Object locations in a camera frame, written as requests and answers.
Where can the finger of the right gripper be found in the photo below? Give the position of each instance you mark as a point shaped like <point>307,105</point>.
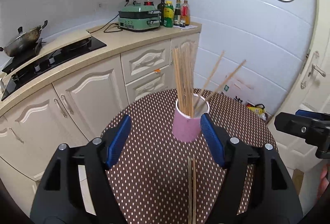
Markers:
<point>291,124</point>
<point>314,115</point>

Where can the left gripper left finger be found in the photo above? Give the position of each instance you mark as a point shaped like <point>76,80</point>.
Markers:
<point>59,197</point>

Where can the light wooden chopstick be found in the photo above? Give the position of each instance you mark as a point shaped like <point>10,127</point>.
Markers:
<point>194,191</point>

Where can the tan chopstick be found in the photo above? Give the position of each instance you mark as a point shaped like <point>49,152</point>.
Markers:
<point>180,82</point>
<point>186,66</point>
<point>183,68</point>
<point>190,79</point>

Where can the thin chopstick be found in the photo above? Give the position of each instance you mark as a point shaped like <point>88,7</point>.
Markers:
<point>176,74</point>

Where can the grey chopstick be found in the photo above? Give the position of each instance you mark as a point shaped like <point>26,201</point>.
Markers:
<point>189,169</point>

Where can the cream kitchen cabinets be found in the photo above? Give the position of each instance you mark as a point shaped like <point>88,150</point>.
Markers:
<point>74,101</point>

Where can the person right hand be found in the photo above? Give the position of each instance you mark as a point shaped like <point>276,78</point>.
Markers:
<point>324,182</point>

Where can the white door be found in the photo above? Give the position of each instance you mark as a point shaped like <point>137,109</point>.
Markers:
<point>309,92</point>

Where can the chopstick in cup rightmost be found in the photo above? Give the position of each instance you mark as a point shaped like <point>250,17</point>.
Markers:
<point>220,87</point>

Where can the brown polka dot tablecloth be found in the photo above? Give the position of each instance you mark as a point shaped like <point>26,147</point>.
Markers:
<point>150,180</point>

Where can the chopstick in cup leaning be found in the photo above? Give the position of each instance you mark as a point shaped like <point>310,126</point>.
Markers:
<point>208,79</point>

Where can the pink cylindrical cup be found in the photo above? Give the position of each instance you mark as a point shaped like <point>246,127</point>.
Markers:
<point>185,128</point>

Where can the black gas stove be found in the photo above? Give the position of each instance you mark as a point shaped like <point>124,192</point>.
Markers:
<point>50,61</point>

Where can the red orange bottle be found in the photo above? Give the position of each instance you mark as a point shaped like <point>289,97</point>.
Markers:
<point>185,14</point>

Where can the dark wok pan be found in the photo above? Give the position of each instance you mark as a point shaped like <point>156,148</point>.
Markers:
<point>23,40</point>

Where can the soy sauce bottle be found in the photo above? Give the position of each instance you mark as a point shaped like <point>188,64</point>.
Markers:
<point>177,13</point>

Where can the green yellow bottle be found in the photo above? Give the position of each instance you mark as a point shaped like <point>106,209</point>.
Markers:
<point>168,14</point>

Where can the dark olive bottle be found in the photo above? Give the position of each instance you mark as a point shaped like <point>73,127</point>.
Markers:
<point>161,6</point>

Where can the dark red bottle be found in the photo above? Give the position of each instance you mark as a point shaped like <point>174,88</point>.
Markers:
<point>149,2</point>

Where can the green electric grill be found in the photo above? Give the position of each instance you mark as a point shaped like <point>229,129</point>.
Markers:
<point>139,18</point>

